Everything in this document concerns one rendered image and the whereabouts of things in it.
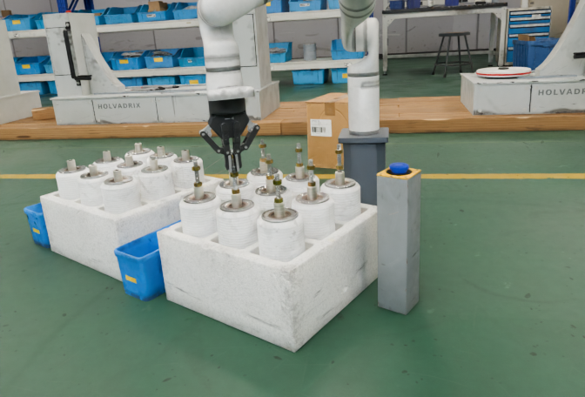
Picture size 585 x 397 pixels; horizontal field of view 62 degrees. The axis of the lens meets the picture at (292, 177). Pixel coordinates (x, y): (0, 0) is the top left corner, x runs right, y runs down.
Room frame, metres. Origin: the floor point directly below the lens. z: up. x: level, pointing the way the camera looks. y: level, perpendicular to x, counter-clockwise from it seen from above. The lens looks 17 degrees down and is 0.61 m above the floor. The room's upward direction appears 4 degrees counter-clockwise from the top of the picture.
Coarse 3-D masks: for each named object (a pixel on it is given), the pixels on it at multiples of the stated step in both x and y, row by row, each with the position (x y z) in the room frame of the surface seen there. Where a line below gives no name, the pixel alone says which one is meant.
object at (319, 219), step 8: (328, 200) 1.01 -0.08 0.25; (296, 208) 1.00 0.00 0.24; (304, 208) 0.99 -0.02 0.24; (312, 208) 0.98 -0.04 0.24; (320, 208) 0.98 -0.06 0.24; (328, 208) 0.99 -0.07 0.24; (304, 216) 0.99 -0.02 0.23; (312, 216) 0.98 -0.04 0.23; (320, 216) 0.98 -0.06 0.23; (328, 216) 0.99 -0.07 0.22; (304, 224) 0.99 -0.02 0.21; (312, 224) 0.98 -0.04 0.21; (320, 224) 0.98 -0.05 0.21; (328, 224) 0.99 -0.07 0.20; (312, 232) 0.98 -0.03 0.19; (320, 232) 0.98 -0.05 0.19; (328, 232) 0.99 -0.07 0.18
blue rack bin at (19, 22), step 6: (42, 12) 6.61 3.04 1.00; (12, 18) 6.59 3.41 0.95; (18, 18) 6.37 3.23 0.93; (24, 18) 6.36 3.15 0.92; (30, 18) 6.39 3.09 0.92; (36, 18) 6.49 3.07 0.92; (6, 24) 6.43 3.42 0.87; (12, 24) 6.41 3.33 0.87; (18, 24) 6.39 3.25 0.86; (24, 24) 6.38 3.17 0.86; (30, 24) 6.38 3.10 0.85; (36, 24) 6.48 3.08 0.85; (12, 30) 6.42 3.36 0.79
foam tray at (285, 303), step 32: (352, 224) 1.04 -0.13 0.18; (160, 256) 1.06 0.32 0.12; (192, 256) 0.99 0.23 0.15; (224, 256) 0.93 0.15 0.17; (256, 256) 0.90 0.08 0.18; (320, 256) 0.91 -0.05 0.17; (352, 256) 1.01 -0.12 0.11; (192, 288) 1.00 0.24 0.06; (224, 288) 0.94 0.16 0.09; (256, 288) 0.88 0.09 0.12; (288, 288) 0.83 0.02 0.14; (320, 288) 0.91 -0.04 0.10; (352, 288) 1.01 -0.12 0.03; (224, 320) 0.94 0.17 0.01; (256, 320) 0.89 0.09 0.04; (288, 320) 0.83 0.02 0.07; (320, 320) 0.90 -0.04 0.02
